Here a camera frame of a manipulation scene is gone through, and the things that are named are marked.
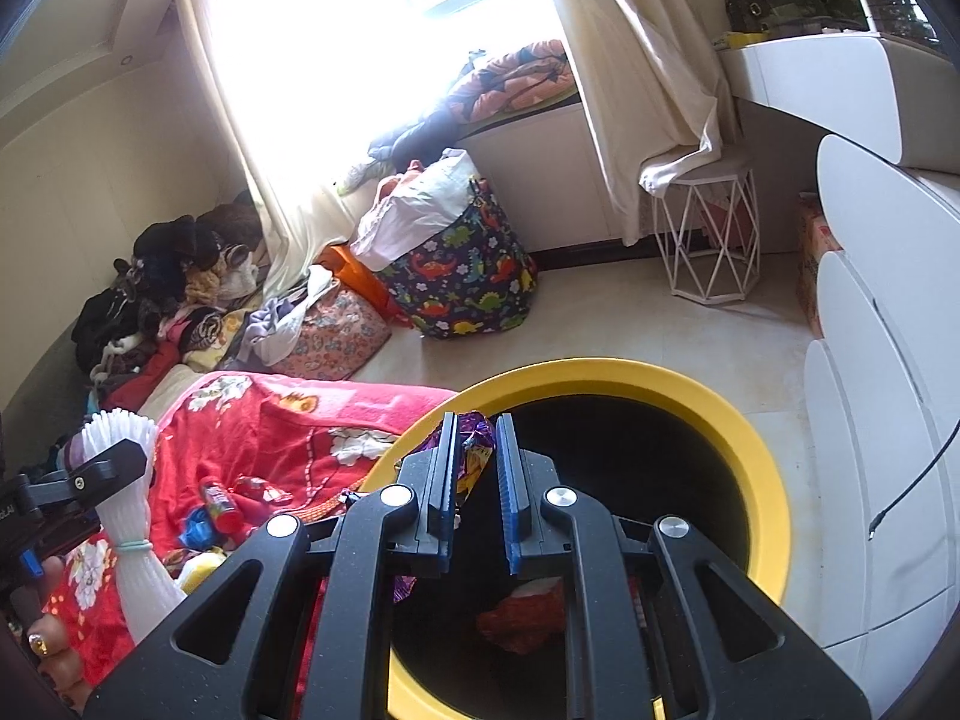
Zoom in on green white cloth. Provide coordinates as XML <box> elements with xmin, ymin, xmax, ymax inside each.
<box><xmin>333</xmin><ymin>157</ymin><xmax>392</xmax><ymax>197</ymax></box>

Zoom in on white foam net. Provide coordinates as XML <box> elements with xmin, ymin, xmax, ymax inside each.
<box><xmin>79</xmin><ymin>408</ymin><xmax>190</xmax><ymax>647</ymax></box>

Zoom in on brown floral blanket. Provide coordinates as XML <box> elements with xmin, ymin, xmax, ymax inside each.
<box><xmin>160</xmin><ymin>307</ymin><xmax>257</xmax><ymax>373</ymax></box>

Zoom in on pink orange clothes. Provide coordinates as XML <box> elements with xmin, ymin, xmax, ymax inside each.
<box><xmin>375</xmin><ymin>159</ymin><xmax>422</xmax><ymax>200</ymax></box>

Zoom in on cream curtain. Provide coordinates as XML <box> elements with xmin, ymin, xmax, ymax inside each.
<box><xmin>523</xmin><ymin>0</ymin><xmax>745</xmax><ymax>246</ymax></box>
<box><xmin>175</xmin><ymin>0</ymin><xmax>392</xmax><ymax>302</ymax></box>

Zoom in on black framed window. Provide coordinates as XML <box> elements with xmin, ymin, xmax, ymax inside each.
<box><xmin>208</xmin><ymin>0</ymin><xmax>562</xmax><ymax>160</ymax></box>

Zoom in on black cable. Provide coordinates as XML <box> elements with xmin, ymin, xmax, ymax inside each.
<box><xmin>865</xmin><ymin>298</ymin><xmax>960</xmax><ymax>542</ymax></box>

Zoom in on purple yellow snack wrapper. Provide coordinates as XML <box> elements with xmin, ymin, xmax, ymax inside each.
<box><xmin>416</xmin><ymin>411</ymin><xmax>497</xmax><ymax>503</ymax></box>

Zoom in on orange patterned quilt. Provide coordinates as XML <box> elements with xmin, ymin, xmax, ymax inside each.
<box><xmin>445</xmin><ymin>38</ymin><xmax>579</xmax><ymax>125</ymax></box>

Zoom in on pile of dark clothes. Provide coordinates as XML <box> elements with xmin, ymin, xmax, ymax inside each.
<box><xmin>71</xmin><ymin>191</ymin><xmax>265</xmax><ymax>392</ymax></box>

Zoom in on dinosaur print laundry basket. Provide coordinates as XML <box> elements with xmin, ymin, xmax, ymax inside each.
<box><xmin>370</xmin><ymin>180</ymin><xmax>540</xmax><ymax>341</ymax></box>

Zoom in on pink floral bag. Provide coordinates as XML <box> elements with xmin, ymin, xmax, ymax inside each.
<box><xmin>280</xmin><ymin>280</ymin><xmax>393</xmax><ymax>384</ymax></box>

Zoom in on yellow rimmed black bin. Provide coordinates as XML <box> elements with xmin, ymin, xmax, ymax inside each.
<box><xmin>360</xmin><ymin>358</ymin><xmax>794</xmax><ymax>720</ymax></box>

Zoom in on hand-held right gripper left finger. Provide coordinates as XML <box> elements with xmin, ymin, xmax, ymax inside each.
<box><xmin>82</xmin><ymin>411</ymin><xmax>460</xmax><ymax>720</ymax></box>

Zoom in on red snack packet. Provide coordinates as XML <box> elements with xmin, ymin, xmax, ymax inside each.
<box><xmin>198</xmin><ymin>481</ymin><xmax>245</xmax><ymax>534</ymax></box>
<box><xmin>232</xmin><ymin>473</ymin><xmax>296</xmax><ymax>508</ymax></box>

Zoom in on pale yellow wrapper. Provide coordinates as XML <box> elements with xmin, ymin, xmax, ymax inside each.
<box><xmin>175</xmin><ymin>549</ymin><xmax>228</xmax><ymax>594</ymax></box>

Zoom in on lilac and white clothes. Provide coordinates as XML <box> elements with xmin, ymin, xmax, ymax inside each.
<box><xmin>220</xmin><ymin>265</ymin><xmax>343</xmax><ymax>369</ymax></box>

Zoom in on blue wrapper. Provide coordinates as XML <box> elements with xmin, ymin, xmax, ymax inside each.
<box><xmin>179</xmin><ymin>508</ymin><xmax>221</xmax><ymax>551</ymax></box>

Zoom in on orange cardboard box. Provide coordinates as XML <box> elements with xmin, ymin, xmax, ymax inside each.
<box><xmin>794</xmin><ymin>194</ymin><xmax>846</xmax><ymax>340</ymax></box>

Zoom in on white wire stool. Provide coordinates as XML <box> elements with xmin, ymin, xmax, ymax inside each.
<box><xmin>648</xmin><ymin>153</ymin><xmax>763</xmax><ymax>305</ymax></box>

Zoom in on large white plastic bag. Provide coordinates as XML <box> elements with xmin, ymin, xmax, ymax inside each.
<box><xmin>350</xmin><ymin>149</ymin><xmax>482</xmax><ymax>272</ymax></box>

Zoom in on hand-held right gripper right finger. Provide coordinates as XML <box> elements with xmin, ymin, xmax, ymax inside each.
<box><xmin>495</xmin><ymin>412</ymin><xmax>875</xmax><ymax>720</ymax></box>

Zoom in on pink box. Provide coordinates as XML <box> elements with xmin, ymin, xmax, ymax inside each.
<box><xmin>703</xmin><ymin>193</ymin><xmax>755</xmax><ymax>250</ymax></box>

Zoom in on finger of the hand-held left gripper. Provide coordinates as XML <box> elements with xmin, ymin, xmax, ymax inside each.
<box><xmin>56</xmin><ymin>439</ymin><xmax>148</xmax><ymax>509</ymax></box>

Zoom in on red floral blanket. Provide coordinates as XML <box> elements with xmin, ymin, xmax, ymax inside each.
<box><xmin>41</xmin><ymin>371</ymin><xmax>460</xmax><ymax>720</ymax></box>

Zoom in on orange bag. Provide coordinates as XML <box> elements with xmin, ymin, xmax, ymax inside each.
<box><xmin>318</xmin><ymin>243</ymin><xmax>410</xmax><ymax>328</ymax></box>

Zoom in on camouflage bag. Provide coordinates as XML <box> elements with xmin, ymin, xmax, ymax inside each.
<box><xmin>723</xmin><ymin>0</ymin><xmax>865</xmax><ymax>39</ymax></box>

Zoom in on person's left hand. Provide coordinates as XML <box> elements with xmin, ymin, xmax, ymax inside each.
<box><xmin>7</xmin><ymin>555</ymin><xmax>102</xmax><ymax>713</ymax></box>

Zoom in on clear storage containers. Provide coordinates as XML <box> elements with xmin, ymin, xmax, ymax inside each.
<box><xmin>855</xmin><ymin>0</ymin><xmax>944</xmax><ymax>40</ymax></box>

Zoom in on white desk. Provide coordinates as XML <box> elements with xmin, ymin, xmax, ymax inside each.
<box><xmin>715</xmin><ymin>30</ymin><xmax>960</xmax><ymax>175</ymax></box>

